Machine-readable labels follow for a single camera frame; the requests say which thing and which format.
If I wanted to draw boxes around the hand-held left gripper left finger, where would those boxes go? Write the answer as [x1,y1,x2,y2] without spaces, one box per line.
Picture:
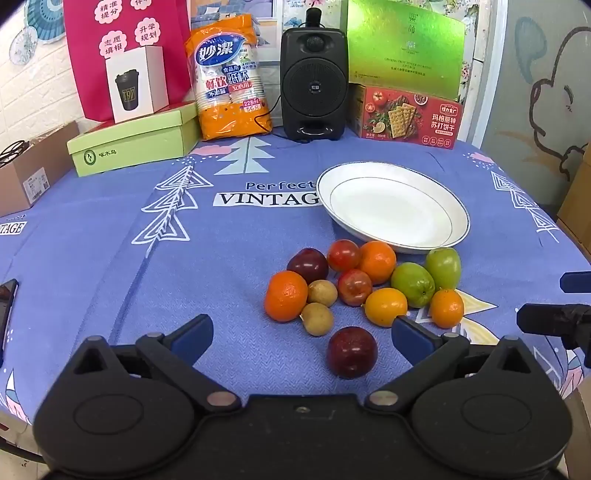
[60,315,243,411]

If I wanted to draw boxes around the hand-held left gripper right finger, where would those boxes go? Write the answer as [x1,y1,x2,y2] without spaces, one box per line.
[365,315,539,411]

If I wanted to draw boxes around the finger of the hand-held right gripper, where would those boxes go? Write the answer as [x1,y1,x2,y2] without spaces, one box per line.
[560,271,591,293]
[516,302,591,352]

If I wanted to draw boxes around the small yellow orange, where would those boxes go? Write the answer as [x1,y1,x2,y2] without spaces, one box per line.
[365,287,409,328]

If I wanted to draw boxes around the dark purple plum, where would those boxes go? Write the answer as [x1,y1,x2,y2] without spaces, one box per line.
[327,327,378,380]
[287,248,329,283]

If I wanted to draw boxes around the green apple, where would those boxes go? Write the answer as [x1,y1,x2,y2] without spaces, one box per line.
[425,248,462,291]

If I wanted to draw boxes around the brown longan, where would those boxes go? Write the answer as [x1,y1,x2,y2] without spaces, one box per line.
[307,280,339,308]
[300,303,335,337]

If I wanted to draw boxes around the large orange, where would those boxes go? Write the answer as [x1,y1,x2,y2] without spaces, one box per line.
[264,271,309,323]
[358,240,398,285]

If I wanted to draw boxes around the white plate with blue rim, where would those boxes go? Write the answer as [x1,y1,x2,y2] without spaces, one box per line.
[316,161,471,256]

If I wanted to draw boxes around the plain brown cardboard box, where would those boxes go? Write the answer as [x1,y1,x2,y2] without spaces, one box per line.
[556,143,591,259]

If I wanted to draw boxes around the blue printed tablecloth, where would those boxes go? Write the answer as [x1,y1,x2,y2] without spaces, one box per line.
[0,134,591,425]

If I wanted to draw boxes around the black phone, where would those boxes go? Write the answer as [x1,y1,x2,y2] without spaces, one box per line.
[0,278,19,363]

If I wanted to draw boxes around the green shoe box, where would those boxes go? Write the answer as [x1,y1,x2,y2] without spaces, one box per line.
[67,102,200,178]

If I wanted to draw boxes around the red cracker box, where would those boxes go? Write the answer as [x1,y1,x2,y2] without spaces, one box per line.
[348,84,464,150]

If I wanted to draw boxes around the brown cardboard box with label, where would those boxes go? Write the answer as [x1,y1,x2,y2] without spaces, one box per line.
[0,121,80,210]

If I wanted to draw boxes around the orange paper cup pack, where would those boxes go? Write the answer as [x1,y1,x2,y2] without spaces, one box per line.
[185,14,274,141]

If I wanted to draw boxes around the white box with cup print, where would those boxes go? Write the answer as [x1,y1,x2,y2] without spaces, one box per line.
[106,45,170,124]

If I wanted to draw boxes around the black speaker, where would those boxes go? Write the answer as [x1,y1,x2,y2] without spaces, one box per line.
[280,27,349,142]

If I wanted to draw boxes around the green gift box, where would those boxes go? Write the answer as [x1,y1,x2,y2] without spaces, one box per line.
[346,0,466,103]

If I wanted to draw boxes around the round pale fan decoration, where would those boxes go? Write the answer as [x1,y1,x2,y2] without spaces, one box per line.
[11,25,38,61]

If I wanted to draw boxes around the blue paper fan decoration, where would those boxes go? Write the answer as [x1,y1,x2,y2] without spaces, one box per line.
[23,0,63,29]

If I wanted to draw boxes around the black speaker cable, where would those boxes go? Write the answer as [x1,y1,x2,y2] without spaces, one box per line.
[253,90,315,144]

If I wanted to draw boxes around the black cables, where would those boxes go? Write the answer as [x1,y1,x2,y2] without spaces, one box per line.
[0,138,29,172]

